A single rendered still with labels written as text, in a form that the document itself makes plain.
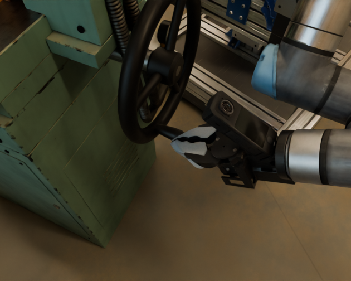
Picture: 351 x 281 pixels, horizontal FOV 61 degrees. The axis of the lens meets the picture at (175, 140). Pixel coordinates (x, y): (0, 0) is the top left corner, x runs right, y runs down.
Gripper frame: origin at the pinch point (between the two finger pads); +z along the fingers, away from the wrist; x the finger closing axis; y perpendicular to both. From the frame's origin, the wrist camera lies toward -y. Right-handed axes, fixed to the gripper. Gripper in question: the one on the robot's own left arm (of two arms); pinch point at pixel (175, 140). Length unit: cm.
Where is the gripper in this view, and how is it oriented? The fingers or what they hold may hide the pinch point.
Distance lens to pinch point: 53.7
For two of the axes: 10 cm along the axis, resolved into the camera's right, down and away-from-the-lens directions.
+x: 4.2, -7.6, 4.9
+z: -7.9, -0.3, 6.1
